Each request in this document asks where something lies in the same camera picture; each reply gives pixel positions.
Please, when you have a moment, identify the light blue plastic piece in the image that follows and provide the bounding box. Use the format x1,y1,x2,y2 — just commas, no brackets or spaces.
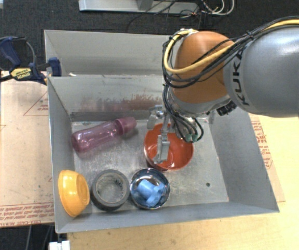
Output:
134,179,166,207

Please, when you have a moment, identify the shiny metal bowl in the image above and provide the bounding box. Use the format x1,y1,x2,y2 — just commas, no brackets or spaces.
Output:
130,167,171,210

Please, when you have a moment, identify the red-orange bowl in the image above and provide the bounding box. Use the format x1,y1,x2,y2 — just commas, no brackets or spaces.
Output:
143,122,194,172

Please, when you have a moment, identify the yellow bowl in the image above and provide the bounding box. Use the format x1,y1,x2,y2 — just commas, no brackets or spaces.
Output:
57,169,91,218

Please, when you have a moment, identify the grey tape roll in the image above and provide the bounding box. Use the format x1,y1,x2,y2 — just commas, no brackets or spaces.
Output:
90,169,131,213

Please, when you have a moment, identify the grey metal bin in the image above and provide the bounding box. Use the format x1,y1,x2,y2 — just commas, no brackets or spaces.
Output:
44,29,280,234

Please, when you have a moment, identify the brown cardboard board, red print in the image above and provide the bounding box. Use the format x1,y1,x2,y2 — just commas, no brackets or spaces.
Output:
0,70,286,229

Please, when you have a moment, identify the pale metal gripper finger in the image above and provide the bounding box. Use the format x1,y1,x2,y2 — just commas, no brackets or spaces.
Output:
153,134,171,166
146,105,166,130

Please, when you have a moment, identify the pink clear plastic bottle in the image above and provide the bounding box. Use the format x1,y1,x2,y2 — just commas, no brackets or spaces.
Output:
70,117,138,153

